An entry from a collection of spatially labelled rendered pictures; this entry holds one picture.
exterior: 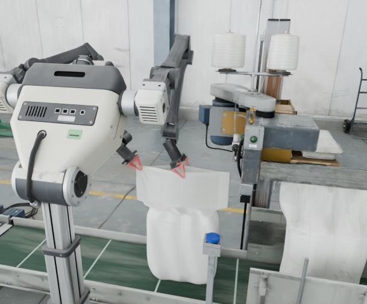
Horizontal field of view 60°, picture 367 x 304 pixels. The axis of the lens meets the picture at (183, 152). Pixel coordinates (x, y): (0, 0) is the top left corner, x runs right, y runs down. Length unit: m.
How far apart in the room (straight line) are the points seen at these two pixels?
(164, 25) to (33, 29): 3.03
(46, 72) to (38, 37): 6.63
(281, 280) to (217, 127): 0.82
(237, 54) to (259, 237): 1.08
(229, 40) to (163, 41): 4.71
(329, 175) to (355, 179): 0.11
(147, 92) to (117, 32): 5.96
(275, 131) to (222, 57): 0.45
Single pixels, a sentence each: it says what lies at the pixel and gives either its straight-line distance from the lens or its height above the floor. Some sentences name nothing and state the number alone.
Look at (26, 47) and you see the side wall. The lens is 8.10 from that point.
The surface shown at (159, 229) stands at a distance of 1.74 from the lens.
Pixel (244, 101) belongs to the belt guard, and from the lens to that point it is 1.55.
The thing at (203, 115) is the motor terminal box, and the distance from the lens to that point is 1.77.
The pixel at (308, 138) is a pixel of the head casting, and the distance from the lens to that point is 1.39.
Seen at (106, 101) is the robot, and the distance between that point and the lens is 1.12.
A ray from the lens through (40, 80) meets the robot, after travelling 1.28.
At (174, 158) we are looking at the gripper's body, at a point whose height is 1.10.
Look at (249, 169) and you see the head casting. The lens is 1.42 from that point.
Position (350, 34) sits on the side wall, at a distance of 6.69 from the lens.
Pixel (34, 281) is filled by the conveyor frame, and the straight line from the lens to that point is 2.14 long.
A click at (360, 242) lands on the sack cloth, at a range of 1.74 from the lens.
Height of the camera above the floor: 1.68
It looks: 20 degrees down
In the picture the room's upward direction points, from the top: 1 degrees clockwise
